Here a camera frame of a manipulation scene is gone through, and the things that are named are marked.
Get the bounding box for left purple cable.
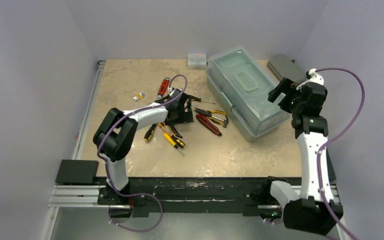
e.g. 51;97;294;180
95;74;189;233

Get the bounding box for aluminium rail frame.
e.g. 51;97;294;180
48;59;350;240

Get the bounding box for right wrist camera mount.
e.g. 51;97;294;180
306;68;325;86

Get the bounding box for long black yellow screwdriver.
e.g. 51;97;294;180
144;123;157;142

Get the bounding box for red black utility knife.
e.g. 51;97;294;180
195;113;222;137

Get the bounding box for small yellow hex key set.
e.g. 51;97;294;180
132;92;145;102

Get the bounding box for medium black yellow screwdriver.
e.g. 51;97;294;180
188;95;215;105

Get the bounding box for right black corner block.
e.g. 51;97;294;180
326;152;337;183

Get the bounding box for left black corner block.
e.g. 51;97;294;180
55;159;99;186

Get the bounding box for small clear parts box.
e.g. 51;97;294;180
187;53;208;70

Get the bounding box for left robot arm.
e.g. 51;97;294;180
92;88;190;205

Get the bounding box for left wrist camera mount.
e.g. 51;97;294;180
168;88;183;99

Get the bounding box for small black hammer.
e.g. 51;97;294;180
209;115;229;128

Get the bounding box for red adjustable wrench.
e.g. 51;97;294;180
155;76;171;101

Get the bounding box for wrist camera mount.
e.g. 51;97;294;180
306;68;325;86
168;88;183;99

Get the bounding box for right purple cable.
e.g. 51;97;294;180
264;67;366;240

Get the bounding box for purple cable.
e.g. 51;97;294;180
264;67;366;240
95;74;189;233

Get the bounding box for green plastic tool box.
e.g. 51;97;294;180
205;45;290;143

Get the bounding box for black corner block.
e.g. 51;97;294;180
326;152;337;183
55;159;99;186

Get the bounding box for black wire stripper pliers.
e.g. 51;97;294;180
158;122;183;139

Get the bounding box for grey sharpening stone block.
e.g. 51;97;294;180
267;54;306;84

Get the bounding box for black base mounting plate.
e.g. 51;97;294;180
97;177;282;221

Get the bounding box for yellow needle nose pliers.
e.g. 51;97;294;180
194;108;227;118

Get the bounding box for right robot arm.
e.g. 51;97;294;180
260;78;344;236

